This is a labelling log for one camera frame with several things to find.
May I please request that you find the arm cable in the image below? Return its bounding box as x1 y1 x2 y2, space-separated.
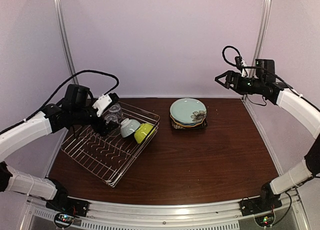
221 45 320 116
22 69 120 123

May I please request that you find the lime green bowl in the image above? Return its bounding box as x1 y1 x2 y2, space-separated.
134 123 155 144

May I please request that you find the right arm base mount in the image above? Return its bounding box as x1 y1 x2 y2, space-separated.
239 197 282 217

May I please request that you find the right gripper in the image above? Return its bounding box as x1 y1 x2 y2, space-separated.
216 69 266 94

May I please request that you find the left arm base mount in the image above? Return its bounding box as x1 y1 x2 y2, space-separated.
45 197 89 217

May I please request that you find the pale striped bowl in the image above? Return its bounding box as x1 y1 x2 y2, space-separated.
120 118 141 138

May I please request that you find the blue dotted scalloped plate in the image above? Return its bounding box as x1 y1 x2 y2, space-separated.
169 114 206 128

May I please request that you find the yellow dotted scalloped plate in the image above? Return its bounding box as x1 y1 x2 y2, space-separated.
170 118 206 127

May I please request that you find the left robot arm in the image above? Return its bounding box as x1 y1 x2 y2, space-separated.
0 84 119 212

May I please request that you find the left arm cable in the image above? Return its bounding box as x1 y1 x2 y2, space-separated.
22 69 120 123

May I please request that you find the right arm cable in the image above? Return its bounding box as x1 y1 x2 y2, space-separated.
221 45 320 116

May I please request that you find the clear glass cup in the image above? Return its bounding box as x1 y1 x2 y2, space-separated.
108 103 123 119
104 113 119 124

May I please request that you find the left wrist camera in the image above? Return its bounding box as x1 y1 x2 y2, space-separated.
92 93 119 117

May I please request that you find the black floral square plate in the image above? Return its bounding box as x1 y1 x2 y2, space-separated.
170 120 208 130

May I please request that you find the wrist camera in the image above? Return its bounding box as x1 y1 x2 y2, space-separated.
92 93 119 117
234 55 249 77

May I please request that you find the left aluminium frame post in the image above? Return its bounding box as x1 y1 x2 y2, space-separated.
53 0 76 75

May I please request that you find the aluminium frame post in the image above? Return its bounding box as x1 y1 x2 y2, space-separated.
53 0 76 75
252 0 272 64

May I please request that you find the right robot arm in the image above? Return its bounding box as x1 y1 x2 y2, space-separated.
214 56 320 211

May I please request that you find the right aluminium frame post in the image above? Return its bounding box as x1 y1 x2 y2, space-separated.
252 0 272 64

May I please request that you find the aluminium front rail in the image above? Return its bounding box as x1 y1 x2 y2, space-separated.
24 190 308 230

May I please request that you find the light teal floral plate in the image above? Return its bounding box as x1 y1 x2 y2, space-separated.
169 98 207 123

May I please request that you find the wire dish rack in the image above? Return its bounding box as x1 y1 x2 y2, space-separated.
60 102 160 188

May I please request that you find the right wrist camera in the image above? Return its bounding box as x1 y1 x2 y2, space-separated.
234 55 249 77

